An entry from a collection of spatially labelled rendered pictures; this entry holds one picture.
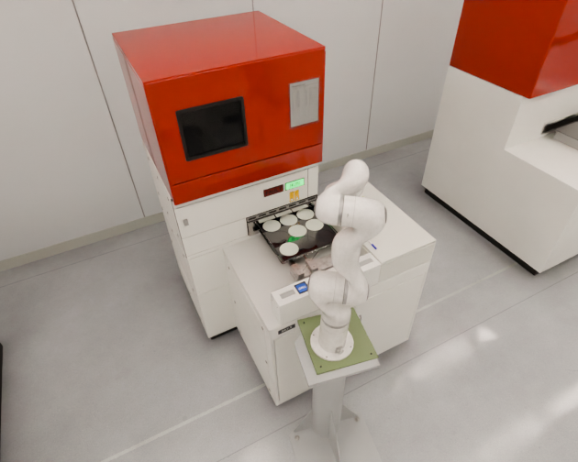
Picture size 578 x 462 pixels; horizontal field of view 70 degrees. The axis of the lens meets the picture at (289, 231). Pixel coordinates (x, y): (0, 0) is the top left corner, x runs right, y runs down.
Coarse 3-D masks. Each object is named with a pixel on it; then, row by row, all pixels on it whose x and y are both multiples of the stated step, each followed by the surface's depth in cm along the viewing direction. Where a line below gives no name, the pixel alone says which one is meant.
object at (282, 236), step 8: (304, 208) 243; (312, 208) 242; (280, 216) 237; (296, 216) 237; (296, 224) 232; (304, 224) 232; (264, 232) 228; (272, 232) 227; (280, 232) 227; (288, 232) 227; (312, 232) 226; (320, 232) 226; (328, 232) 226; (272, 240) 222; (280, 240) 222; (288, 240) 222; (296, 240) 222; (304, 240) 222; (312, 240) 222; (320, 240) 221; (328, 240) 221; (304, 248) 217; (312, 248) 217; (280, 256) 213; (288, 256) 213
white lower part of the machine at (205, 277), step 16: (176, 240) 249; (176, 256) 297; (208, 256) 229; (192, 272) 231; (208, 272) 237; (224, 272) 243; (192, 288) 259; (208, 288) 245; (224, 288) 251; (208, 304) 253; (224, 304) 260; (208, 320) 262; (224, 320) 269; (208, 336) 272
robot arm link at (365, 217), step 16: (352, 208) 126; (368, 208) 125; (384, 208) 127; (352, 224) 127; (368, 224) 126; (384, 224) 128; (336, 240) 138; (352, 240) 134; (336, 256) 140; (352, 256) 138; (352, 272) 144; (352, 288) 149; (368, 288) 154; (352, 304) 154
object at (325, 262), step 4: (324, 256) 215; (328, 256) 215; (316, 260) 213; (320, 260) 213; (324, 260) 213; (328, 260) 212; (304, 264) 211; (316, 264) 211; (320, 264) 211; (324, 264) 211; (328, 264) 211; (332, 264) 210; (304, 268) 209; (320, 268) 209; (324, 268) 209; (328, 268) 210; (292, 272) 207; (304, 272) 207; (308, 272) 207; (292, 276) 208; (308, 276) 206; (296, 280) 204
